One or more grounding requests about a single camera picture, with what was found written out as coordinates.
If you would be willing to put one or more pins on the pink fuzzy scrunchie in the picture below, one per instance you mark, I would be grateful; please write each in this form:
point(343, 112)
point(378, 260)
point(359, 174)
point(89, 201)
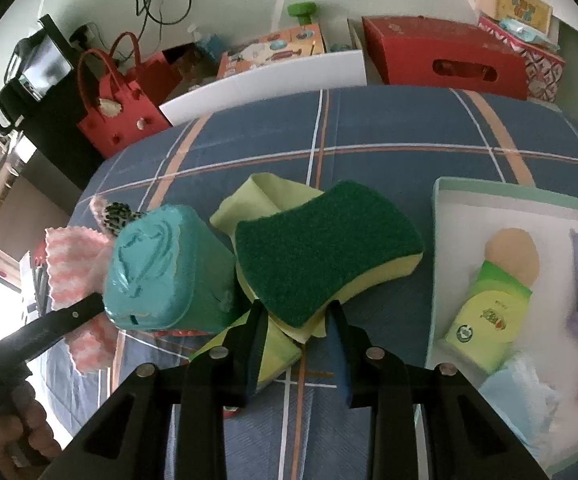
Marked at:
point(97, 207)

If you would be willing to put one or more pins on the beige round sponge puff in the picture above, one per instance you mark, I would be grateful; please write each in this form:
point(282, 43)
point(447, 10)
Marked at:
point(513, 250)

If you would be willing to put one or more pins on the black monitor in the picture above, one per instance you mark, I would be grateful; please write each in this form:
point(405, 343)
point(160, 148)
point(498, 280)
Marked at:
point(40, 61)

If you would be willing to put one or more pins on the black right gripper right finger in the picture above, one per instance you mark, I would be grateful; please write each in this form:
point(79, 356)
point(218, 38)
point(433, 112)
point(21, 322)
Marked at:
point(464, 437)

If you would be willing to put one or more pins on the white foam board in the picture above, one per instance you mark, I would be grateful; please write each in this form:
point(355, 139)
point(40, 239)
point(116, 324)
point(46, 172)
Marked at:
point(320, 72)

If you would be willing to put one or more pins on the red tape roll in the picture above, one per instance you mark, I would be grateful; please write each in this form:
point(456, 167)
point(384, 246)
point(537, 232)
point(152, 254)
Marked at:
point(179, 333)

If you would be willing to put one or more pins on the person's left hand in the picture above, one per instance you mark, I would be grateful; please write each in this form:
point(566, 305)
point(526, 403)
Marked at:
point(30, 413)

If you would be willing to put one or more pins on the blue plaid bed sheet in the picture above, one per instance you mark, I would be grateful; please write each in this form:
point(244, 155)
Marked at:
point(397, 140)

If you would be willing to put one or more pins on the orange illustrated toy box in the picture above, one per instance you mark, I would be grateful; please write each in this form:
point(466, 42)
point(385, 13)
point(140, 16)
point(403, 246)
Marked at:
point(295, 42)

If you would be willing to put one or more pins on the green yellow scouring sponge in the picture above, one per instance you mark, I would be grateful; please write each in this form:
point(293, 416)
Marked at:
point(299, 260)

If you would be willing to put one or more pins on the red cardboard box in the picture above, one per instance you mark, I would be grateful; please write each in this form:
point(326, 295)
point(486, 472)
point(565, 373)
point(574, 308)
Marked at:
point(428, 52)

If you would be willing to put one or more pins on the yellow gift box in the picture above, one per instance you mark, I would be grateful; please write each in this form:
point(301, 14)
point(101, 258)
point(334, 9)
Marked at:
point(534, 13)

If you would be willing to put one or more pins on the black white leopard scrunchie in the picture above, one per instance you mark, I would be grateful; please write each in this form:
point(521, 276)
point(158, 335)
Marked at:
point(116, 216)

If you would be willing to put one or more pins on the pink white wavy cloth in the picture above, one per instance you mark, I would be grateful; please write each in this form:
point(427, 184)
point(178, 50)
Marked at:
point(77, 263)

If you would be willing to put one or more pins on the green wet wipes pack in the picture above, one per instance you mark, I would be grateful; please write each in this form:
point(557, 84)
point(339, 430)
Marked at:
point(490, 319)

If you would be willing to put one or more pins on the red patterned gift box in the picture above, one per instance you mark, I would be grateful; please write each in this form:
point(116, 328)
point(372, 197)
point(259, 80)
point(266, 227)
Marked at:
point(544, 69)

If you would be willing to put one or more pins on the light blue plastic bag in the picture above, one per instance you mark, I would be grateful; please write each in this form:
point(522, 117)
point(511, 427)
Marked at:
point(527, 405)

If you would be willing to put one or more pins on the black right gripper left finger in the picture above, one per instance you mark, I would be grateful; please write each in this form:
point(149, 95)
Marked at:
point(180, 409)

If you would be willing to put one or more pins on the red felt handbag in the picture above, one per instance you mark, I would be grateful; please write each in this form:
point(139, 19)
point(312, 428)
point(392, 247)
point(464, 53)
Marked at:
point(127, 106)

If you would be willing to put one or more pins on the white tray with mint rim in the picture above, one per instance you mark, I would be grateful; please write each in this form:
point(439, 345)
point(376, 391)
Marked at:
point(466, 214)

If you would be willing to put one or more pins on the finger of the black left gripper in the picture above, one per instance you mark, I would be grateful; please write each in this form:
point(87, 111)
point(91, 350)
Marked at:
point(35, 338)

